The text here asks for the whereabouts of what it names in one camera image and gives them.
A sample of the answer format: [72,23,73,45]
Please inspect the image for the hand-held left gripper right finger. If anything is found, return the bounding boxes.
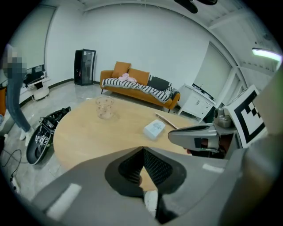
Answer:
[142,146,239,226]

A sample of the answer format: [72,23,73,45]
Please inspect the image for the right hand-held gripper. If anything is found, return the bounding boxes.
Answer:
[168,85,269,158]

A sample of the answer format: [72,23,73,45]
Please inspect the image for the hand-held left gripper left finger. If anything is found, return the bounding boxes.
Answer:
[32,146,155,226]

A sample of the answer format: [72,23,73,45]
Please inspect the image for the white printed strip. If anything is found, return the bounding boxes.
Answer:
[154,112,178,130]

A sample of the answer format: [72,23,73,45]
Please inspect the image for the white box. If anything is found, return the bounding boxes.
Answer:
[143,119,167,142]

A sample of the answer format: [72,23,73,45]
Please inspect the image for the wooden coffee table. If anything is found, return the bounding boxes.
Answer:
[53,97,201,191]

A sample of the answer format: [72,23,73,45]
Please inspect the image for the white sideboard cabinet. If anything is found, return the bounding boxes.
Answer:
[176,83,218,120]

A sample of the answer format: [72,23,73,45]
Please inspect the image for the orange sofa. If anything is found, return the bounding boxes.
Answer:
[100,61,181,113]

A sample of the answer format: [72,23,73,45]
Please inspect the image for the person's left white shoe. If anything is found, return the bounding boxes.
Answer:
[144,189,159,218]

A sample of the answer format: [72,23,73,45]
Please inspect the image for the black white striped blanket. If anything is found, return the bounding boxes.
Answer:
[103,75,180,105]

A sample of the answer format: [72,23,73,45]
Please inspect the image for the white power strip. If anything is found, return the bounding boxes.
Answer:
[10,173,19,193]

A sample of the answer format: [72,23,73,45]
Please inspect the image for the orange cushion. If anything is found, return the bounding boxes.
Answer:
[128,68,151,86]
[0,88,7,117]
[111,61,132,78]

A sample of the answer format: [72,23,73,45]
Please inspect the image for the clear glass cup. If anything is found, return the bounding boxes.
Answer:
[95,96,115,120]

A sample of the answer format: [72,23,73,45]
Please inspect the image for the pink garment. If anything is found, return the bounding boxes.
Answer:
[118,73,138,83]

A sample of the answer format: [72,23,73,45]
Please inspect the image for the white round side table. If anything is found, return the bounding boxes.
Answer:
[33,85,50,102]

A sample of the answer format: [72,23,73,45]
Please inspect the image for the white low cabinet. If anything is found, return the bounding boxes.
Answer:
[19,76,52,105]

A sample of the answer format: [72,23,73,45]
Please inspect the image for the ceiling tube light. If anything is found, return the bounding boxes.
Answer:
[252,47,283,62]

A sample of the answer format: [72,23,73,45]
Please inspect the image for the black glass-door cabinet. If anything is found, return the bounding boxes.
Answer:
[73,48,97,86]

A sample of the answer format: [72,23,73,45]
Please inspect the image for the black television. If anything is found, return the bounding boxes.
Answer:
[23,64,46,87]

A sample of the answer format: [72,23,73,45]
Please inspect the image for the white roller blind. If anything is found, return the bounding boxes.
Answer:
[8,5,56,75]

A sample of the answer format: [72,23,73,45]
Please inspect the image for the right hand-held gripper camera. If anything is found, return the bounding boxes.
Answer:
[214,106,231,128]

